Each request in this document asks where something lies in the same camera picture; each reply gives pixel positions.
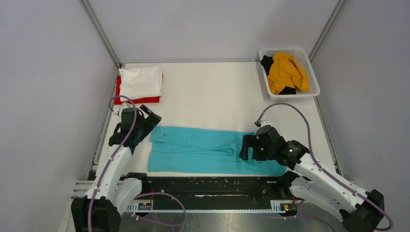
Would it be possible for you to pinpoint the turquoise t-shirt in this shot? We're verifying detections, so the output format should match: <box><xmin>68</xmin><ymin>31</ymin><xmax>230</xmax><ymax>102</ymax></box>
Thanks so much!
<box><xmin>147</xmin><ymin>126</ymin><xmax>286</xmax><ymax>176</ymax></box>

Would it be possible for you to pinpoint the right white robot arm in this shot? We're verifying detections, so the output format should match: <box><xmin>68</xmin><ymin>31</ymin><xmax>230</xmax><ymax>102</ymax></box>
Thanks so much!
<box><xmin>239</xmin><ymin>121</ymin><xmax>384</xmax><ymax>232</ymax></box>

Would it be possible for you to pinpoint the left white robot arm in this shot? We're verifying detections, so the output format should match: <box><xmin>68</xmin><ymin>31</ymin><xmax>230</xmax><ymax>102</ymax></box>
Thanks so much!
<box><xmin>71</xmin><ymin>104</ymin><xmax>161</xmax><ymax>232</ymax></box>

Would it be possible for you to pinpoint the red folded t-shirt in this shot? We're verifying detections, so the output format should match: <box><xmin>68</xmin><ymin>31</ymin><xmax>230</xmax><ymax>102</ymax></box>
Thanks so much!
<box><xmin>114</xmin><ymin>76</ymin><xmax>161</xmax><ymax>105</ymax></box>

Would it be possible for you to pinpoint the white folded t-shirt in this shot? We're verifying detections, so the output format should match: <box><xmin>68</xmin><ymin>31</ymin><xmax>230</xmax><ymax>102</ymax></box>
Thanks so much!
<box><xmin>119</xmin><ymin>66</ymin><xmax>163</xmax><ymax>103</ymax></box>

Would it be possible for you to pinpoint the white plastic laundry basket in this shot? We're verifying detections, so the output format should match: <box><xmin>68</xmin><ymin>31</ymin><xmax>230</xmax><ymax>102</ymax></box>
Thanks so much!
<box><xmin>259</xmin><ymin>47</ymin><xmax>320</xmax><ymax>102</ymax></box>

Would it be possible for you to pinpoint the orange t-shirt in basket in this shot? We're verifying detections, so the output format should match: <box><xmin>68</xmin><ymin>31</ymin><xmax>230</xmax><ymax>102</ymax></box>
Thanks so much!
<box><xmin>267</xmin><ymin>52</ymin><xmax>310</xmax><ymax>95</ymax></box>

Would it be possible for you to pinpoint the black garment in basket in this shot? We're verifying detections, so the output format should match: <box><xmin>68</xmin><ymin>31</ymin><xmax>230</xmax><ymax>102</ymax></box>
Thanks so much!
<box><xmin>260</xmin><ymin>55</ymin><xmax>296</xmax><ymax>95</ymax></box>

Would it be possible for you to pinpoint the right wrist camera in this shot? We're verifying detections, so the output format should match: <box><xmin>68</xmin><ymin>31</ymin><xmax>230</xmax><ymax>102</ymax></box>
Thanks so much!
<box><xmin>254</xmin><ymin>120</ymin><xmax>271</xmax><ymax>128</ymax></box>

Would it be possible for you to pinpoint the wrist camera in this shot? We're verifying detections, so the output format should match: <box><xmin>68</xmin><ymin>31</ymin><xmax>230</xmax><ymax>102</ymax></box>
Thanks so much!
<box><xmin>254</xmin><ymin>120</ymin><xmax>271</xmax><ymax>128</ymax></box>
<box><xmin>112</xmin><ymin>102</ymin><xmax>132</xmax><ymax>117</ymax></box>

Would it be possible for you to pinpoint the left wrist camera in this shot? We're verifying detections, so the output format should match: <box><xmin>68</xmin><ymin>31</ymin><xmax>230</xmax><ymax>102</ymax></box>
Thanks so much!
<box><xmin>112</xmin><ymin>102</ymin><xmax>132</xmax><ymax>117</ymax></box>

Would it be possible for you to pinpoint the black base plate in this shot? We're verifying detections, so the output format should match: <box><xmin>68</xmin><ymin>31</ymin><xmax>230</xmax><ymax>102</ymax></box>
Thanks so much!
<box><xmin>121</xmin><ymin>173</ymin><xmax>296</xmax><ymax>208</ymax></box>

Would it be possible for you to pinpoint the white slotted cable duct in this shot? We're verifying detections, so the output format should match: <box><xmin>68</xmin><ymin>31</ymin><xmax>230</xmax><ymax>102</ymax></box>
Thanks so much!
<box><xmin>125</xmin><ymin>199</ymin><xmax>294</xmax><ymax>213</ymax></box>

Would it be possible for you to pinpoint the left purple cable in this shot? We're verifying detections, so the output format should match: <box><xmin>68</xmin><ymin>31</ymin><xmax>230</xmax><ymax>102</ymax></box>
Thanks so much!
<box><xmin>88</xmin><ymin>95</ymin><xmax>187</xmax><ymax>232</ymax></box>

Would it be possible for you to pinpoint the purple cable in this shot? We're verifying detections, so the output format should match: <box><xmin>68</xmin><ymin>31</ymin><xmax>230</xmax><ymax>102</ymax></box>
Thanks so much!
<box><xmin>88</xmin><ymin>95</ymin><xmax>187</xmax><ymax>232</ymax></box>
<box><xmin>255</xmin><ymin>102</ymin><xmax>394</xmax><ymax>232</ymax></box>

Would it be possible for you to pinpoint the aluminium frame rail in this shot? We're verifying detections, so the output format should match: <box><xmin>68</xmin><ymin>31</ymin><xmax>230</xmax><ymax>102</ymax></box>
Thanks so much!
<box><xmin>71</xmin><ymin>180</ymin><xmax>93</xmax><ymax>198</ymax></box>

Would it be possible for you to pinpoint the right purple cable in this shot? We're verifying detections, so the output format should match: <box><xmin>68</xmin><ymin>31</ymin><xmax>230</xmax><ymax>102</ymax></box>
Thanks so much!
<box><xmin>255</xmin><ymin>102</ymin><xmax>394</xmax><ymax>232</ymax></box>

